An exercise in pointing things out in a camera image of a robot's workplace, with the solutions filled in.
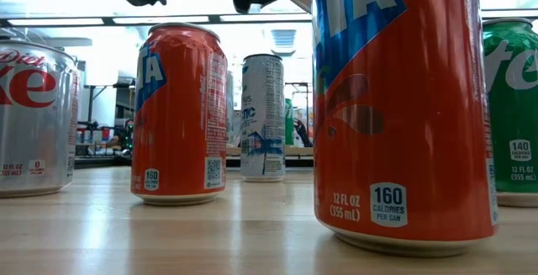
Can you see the black table frame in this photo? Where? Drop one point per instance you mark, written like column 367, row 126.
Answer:
column 101, row 162

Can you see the ceiling air vent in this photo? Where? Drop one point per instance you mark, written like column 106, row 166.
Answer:
column 283, row 39

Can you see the orange Fanta can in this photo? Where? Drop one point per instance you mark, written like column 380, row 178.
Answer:
column 178, row 119
column 403, row 119

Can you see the person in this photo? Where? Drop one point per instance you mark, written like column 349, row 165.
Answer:
column 124, row 134

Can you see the white Celsius tropical slim can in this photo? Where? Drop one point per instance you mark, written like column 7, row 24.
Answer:
column 231, row 111

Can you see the white Celsius Arctic slim can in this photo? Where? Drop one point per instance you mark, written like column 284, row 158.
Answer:
column 262, row 119

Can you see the green Sprite can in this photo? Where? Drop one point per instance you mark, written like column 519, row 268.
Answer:
column 289, row 123
column 513, row 119

